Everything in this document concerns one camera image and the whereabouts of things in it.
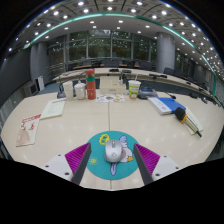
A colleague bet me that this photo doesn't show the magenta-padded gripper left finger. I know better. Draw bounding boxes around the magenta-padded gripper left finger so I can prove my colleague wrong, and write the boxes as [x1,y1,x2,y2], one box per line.
[43,142,93,186]

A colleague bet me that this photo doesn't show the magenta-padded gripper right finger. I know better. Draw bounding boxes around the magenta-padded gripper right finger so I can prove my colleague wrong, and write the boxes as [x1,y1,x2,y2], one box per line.
[132,143,183,186]

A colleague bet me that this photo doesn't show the silver computer mouse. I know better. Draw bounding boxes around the silver computer mouse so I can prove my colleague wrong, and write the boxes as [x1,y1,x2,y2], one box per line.
[104,139,124,164]

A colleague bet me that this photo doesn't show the round teal cartoon mouse pad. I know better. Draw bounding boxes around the round teal cartoon mouse pad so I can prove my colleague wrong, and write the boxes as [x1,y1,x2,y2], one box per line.
[85,130,140,181]

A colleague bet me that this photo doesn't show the white booklet with red title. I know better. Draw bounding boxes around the white booklet with red title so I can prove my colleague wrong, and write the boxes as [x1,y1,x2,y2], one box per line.
[39,98,67,120]

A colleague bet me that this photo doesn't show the red and white printed brochure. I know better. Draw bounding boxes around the red and white printed brochure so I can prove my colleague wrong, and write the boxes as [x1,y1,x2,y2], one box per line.
[15,113,42,148]

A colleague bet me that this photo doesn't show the blue and white folder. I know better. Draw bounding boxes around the blue and white folder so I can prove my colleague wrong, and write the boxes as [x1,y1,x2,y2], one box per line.
[146,96,187,116]

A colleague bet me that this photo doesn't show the black desk microphone unit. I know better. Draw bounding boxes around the black desk microphone unit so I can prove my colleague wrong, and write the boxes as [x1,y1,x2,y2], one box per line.
[56,81,67,99]

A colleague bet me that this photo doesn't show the grey desk microphone unit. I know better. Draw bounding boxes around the grey desk microphone unit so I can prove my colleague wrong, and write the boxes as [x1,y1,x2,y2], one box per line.
[138,87,159,100]

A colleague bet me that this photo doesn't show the white lidded ceramic mug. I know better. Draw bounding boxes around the white lidded ceramic mug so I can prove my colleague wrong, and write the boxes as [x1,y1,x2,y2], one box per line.
[73,81,87,101]

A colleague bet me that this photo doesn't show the white paper cup stack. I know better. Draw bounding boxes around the white paper cup stack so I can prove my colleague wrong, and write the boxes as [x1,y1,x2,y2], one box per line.
[63,80,75,101]

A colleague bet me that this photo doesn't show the colourful printed leaflet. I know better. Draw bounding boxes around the colourful printed leaflet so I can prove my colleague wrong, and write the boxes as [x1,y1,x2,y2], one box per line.
[95,93,126,104]

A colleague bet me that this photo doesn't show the green and white paper cup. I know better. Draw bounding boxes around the green and white paper cup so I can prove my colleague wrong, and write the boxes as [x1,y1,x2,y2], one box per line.
[127,79,142,100]

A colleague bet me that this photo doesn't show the red thermos bottle green band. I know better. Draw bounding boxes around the red thermos bottle green band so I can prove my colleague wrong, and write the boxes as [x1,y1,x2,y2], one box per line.
[85,68,97,101]

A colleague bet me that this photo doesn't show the grey boxy monitor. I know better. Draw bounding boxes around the grey boxy monitor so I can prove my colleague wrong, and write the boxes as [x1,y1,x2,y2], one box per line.
[23,81,39,98]

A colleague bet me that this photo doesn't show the white leaning board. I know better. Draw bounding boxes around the white leaning board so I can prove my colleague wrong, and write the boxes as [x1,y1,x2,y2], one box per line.
[35,75,45,92]

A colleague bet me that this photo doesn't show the long curved conference table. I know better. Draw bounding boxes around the long curved conference table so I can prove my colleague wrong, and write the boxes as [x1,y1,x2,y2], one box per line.
[53,67,219,102]

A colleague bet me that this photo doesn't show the dark office chairs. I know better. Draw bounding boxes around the dark office chairs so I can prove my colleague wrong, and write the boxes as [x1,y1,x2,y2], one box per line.
[68,58,204,85]

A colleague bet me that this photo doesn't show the ceiling lights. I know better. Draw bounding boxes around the ceiling lights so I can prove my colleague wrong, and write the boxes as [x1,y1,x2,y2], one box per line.
[6,0,223,73]

